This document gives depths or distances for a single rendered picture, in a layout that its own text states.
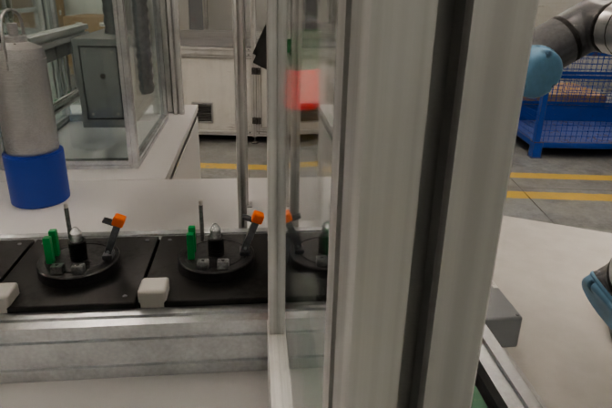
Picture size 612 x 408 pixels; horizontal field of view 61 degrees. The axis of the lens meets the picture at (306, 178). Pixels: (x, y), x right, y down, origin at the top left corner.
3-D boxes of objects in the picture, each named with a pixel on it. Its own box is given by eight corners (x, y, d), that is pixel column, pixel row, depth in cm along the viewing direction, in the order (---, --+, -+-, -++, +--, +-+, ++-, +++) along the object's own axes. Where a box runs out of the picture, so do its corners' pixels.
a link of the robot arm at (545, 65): (584, 28, 72) (534, 9, 81) (514, 67, 73) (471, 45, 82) (589, 75, 77) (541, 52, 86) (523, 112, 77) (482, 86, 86)
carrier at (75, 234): (159, 244, 108) (154, 188, 103) (136, 313, 85) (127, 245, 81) (37, 248, 105) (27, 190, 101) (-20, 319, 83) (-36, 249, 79)
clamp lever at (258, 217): (249, 247, 98) (264, 212, 96) (249, 252, 96) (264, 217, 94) (231, 240, 97) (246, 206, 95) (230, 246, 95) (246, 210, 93)
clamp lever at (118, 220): (115, 250, 95) (127, 215, 93) (112, 256, 94) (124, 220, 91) (95, 245, 95) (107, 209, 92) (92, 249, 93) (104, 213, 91)
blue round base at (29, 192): (77, 188, 160) (70, 141, 154) (60, 209, 145) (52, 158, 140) (24, 189, 158) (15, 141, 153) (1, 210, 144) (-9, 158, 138)
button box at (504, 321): (468, 280, 107) (473, 253, 104) (517, 347, 87) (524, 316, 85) (435, 281, 106) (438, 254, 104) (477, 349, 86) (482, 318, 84)
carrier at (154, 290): (278, 241, 110) (278, 186, 106) (284, 307, 88) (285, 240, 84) (161, 244, 108) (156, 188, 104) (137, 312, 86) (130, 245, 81)
